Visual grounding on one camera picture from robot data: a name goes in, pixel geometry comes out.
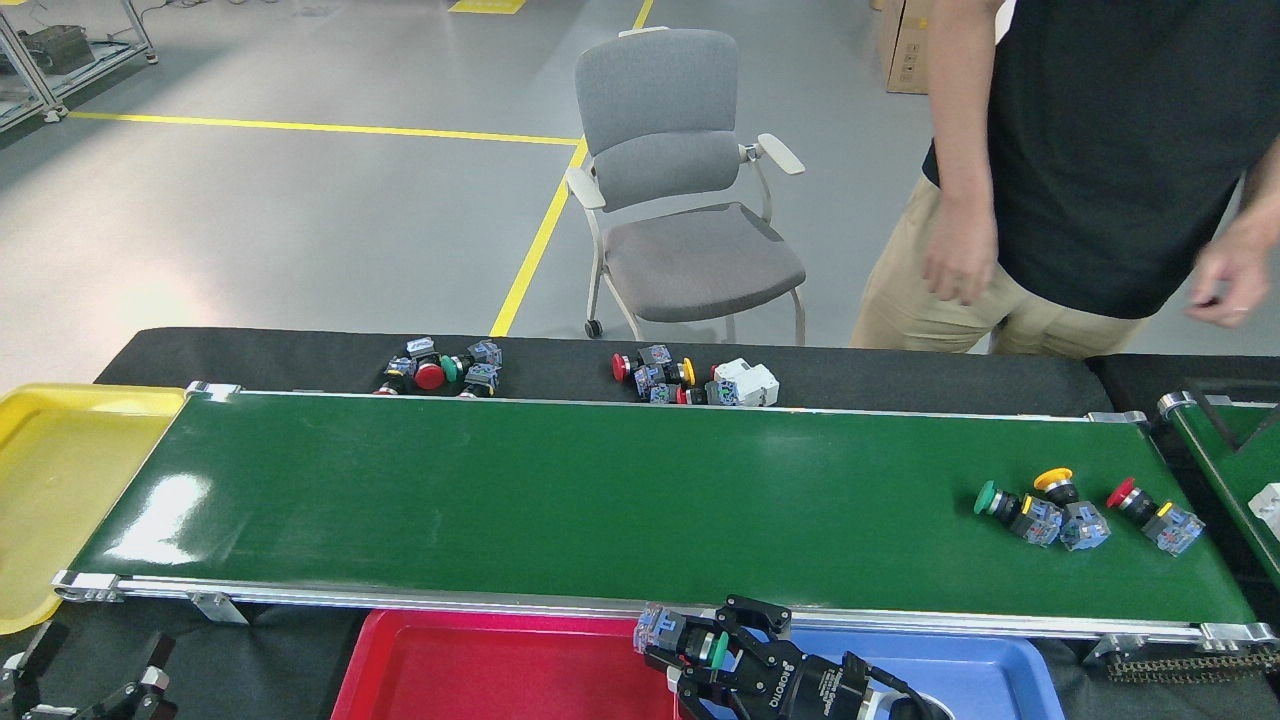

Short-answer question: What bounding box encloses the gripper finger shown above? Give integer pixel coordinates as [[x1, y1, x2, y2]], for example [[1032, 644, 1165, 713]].
[[95, 632, 179, 720], [0, 620, 63, 713]]

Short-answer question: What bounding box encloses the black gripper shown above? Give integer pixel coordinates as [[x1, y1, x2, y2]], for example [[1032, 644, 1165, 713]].
[[642, 595, 886, 720]]

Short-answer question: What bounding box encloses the white circuit breaker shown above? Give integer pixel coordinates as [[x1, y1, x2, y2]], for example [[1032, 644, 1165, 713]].
[[1247, 483, 1280, 541], [712, 357, 781, 408]]

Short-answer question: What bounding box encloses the yellow plastic tray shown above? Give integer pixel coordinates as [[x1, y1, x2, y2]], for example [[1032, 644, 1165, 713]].
[[0, 383, 189, 636]]

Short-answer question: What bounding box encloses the long green conveyor belt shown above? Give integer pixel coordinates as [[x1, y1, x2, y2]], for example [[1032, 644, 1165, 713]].
[[52, 380, 1280, 661]]

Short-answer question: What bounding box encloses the red plastic tray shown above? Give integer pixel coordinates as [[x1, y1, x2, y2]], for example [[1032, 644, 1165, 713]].
[[330, 608, 691, 720]]

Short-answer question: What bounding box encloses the blue plastic tray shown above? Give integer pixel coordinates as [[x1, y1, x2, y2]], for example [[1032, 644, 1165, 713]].
[[690, 625, 1069, 720]]

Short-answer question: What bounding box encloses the short green conveyor belt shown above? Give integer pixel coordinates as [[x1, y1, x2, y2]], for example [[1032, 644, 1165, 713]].
[[1157, 390, 1280, 591]]

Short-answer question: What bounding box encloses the person's right hand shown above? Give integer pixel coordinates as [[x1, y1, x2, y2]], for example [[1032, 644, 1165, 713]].
[[921, 225, 1000, 307]]

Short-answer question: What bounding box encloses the person's left hand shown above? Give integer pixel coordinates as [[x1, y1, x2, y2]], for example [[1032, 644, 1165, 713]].
[[1185, 225, 1276, 329]]

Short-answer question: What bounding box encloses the grey office chair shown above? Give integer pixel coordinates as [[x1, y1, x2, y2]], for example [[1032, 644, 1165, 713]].
[[565, 27, 808, 346]]

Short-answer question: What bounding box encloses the silver metal rack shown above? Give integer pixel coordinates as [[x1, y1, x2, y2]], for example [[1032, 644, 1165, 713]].
[[0, 0, 159, 133]]

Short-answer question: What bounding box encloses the black equipment box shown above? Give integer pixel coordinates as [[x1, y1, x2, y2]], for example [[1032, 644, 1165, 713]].
[[18, 25, 98, 76]]

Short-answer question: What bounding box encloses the person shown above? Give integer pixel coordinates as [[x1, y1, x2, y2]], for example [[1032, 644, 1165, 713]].
[[850, 0, 1280, 359]]

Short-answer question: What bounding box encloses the brown cardboard box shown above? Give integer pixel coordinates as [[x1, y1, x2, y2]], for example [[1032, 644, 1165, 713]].
[[873, 0, 936, 96]]

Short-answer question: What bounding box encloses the conveyor drive chain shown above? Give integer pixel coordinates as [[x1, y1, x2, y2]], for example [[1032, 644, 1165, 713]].
[[1105, 645, 1280, 686]]

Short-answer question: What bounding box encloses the black triangular guide frame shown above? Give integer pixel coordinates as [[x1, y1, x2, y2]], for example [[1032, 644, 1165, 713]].
[[1183, 378, 1280, 453]]

